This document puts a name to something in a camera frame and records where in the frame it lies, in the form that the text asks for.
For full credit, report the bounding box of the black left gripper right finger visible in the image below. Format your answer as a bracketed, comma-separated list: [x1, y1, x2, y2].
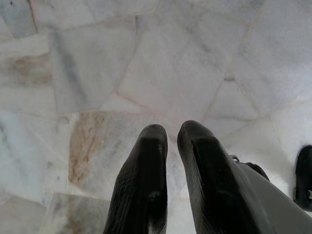
[176, 119, 268, 234]

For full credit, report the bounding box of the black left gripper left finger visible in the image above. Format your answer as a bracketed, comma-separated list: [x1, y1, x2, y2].
[103, 124, 169, 234]

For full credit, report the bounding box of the grey robot left leg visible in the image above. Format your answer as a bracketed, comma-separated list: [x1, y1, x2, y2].
[230, 154, 312, 234]

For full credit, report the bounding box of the black robot right foot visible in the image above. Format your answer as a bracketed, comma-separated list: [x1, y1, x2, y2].
[293, 145, 312, 208]

